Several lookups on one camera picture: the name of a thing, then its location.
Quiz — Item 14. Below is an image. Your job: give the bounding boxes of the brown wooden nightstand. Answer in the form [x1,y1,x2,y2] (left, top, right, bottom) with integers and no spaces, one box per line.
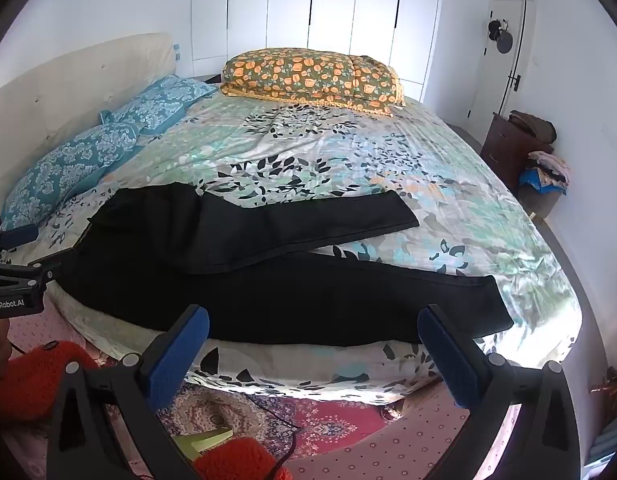
[481,112,554,193]

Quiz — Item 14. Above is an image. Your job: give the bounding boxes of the black pants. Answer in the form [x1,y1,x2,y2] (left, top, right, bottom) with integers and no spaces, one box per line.
[53,181,515,348]

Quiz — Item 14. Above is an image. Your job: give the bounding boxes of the bed with floral leaf sheet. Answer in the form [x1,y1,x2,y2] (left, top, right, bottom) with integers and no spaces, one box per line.
[0,92,584,403]

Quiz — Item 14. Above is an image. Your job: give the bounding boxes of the white wardrobe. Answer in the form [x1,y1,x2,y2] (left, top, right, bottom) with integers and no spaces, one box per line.
[191,0,446,103]

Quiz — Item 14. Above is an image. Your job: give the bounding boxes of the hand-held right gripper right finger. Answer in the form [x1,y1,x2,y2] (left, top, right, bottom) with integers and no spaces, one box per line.
[417,304,581,480]

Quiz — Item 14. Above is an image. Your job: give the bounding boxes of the blue patterned pillow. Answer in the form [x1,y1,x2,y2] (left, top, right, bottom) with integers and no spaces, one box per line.
[99,74,219,137]
[1,122,144,231]

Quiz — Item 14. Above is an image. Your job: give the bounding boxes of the black hanging hat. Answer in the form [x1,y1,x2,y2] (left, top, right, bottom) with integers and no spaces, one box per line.
[487,17,514,54]

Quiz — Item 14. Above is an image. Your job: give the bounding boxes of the black cable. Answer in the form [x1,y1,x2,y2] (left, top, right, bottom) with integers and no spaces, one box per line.
[243,392,302,480]

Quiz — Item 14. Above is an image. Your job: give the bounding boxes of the white door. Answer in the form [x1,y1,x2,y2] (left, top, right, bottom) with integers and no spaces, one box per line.
[467,0,536,133]

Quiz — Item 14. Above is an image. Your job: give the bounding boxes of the cream padded headboard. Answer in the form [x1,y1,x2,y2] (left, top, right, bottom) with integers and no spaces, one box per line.
[0,32,178,203]

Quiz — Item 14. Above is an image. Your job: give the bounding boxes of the orange floral pillow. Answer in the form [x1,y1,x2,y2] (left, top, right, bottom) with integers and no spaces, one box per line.
[221,48,406,117]

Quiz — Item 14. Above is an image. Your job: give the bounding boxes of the pink dotted cloth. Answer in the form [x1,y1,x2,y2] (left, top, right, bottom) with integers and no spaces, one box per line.
[7,305,89,353]
[288,395,521,480]

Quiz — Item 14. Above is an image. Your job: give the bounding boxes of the red knit slipper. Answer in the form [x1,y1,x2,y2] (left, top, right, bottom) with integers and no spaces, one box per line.
[193,436,292,480]
[0,341,100,422]

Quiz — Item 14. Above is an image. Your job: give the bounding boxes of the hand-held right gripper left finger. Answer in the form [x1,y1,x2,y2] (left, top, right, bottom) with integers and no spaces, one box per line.
[46,304,212,480]

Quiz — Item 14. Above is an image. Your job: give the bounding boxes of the olive green cloth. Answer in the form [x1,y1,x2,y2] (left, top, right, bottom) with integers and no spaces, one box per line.
[508,110,557,143]

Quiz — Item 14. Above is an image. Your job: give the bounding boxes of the red patterned rug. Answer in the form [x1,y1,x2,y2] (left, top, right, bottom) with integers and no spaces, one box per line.
[153,385,389,461]

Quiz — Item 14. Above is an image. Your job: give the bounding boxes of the yellow-green notepad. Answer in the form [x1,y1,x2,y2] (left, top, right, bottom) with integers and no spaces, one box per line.
[172,427,234,461]

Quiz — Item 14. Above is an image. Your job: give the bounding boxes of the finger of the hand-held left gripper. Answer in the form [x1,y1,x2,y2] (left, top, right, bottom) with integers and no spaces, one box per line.
[0,226,38,252]
[0,246,80,290]

